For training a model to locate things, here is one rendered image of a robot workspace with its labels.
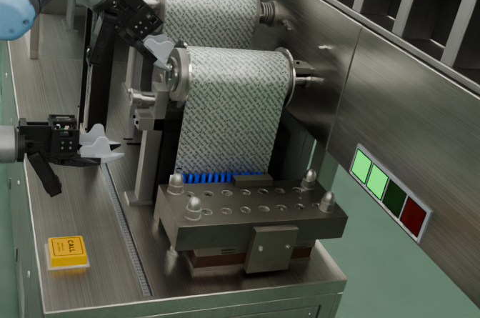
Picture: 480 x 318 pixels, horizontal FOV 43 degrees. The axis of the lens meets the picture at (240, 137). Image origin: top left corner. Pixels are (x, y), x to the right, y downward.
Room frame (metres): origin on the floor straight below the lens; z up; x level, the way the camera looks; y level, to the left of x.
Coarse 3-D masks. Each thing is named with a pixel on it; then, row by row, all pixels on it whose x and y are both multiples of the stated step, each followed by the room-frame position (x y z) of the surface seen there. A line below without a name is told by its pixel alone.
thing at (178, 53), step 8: (176, 48) 1.25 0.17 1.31; (176, 56) 1.24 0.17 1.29; (184, 56) 1.23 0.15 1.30; (184, 64) 1.21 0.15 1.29; (288, 64) 1.33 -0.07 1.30; (184, 72) 1.20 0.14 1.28; (184, 80) 1.20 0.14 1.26; (176, 88) 1.21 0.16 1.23; (184, 88) 1.20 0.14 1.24; (288, 88) 1.31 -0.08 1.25; (176, 96) 1.20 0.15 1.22
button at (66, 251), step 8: (48, 240) 1.01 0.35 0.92; (56, 240) 1.01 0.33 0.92; (64, 240) 1.02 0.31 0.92; (72, 240) 1.02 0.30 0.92; (80, 240) 1.03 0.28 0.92; (48, 248) 1.00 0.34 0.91; (56, 248) 0.99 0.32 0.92; (64, 248) 0.99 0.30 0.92; (72, 248) 1.00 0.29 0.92; (80, 248) 1.00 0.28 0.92; (56, 256) 0.96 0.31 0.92; (64, 256) 0.97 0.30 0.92; (72, 256) 0.97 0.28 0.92; (80, 256) 0.98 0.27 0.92; (56, 264) 0.96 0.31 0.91; (64, 264) 0.97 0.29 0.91; (72, 264) 0.97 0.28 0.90
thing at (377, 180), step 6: (372, 168) 1.09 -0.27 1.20; (372, 174) 1.08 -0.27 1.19; (378, 174) 1.07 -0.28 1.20; (384, 174) 1.05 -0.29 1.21; (372, 180) 1.08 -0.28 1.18; (378, 180) 1.07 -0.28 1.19; (384, 180) 1.05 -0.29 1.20; (372, 186) 1.08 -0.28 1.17; (378, 186) 1.06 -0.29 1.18; (384, 186) 1.05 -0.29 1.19; (378, 192) 1.06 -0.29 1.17
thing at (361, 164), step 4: (360, 152) 1.14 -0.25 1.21; (356, 156) 1.14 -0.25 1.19; (360, 156) 1.13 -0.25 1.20; (364, 156) 1.12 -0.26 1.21; (356, 160) 1.14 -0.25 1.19; (360, 160) 1.13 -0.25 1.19; (364, 160) 1.12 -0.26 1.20; (368, 160) 1.11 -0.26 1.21; (356, 164) 1.13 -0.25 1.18; (360, 164) 1.13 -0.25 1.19; (364, 164) 1.11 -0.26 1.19; (368, 164) 1.10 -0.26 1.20; (356, 168) 1.13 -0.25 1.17; (360, 168) 1.12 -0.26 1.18; (364, 168) 1.11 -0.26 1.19; (368, 168) 1.10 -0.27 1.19; (356, 172) 1.13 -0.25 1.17; (360, 172) 1.12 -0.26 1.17; (364, 172) 1.11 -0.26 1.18; (360, 176) 1.12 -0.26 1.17; (364, 176) 1.10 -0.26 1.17; (364, 180) 1.10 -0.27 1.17
